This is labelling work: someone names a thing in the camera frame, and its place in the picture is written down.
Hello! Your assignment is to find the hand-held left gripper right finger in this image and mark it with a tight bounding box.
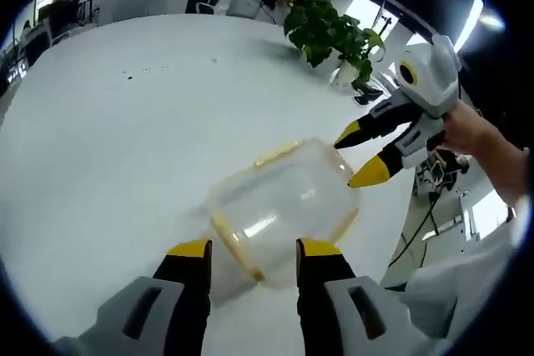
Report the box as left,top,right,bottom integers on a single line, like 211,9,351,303
295,238,418,356

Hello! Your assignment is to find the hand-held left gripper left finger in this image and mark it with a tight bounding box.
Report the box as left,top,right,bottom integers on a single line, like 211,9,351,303
95,238,213,356

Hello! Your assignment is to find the clear plastic buckle container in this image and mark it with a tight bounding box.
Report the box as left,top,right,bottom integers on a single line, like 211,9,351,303
205,138,360,291

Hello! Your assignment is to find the person's right hand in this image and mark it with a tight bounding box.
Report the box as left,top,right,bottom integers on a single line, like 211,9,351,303
436,100,485,152

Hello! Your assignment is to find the small black device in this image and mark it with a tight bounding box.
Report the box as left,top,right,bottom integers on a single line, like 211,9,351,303
352,82,385,106

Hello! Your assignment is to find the white plant pot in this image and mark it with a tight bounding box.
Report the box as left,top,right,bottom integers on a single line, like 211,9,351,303
330,59,360,88

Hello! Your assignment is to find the long ceiling light strip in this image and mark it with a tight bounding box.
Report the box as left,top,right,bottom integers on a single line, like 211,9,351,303
453,0,486,53

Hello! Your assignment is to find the green leafy plant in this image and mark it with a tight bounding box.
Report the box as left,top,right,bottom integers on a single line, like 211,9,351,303
283,0,387,82

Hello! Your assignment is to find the white office chair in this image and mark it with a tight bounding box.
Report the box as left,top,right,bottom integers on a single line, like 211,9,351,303
194,0,231,16

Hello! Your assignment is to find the black hanging cable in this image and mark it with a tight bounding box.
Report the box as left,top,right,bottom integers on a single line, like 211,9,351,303
388,188,444,268

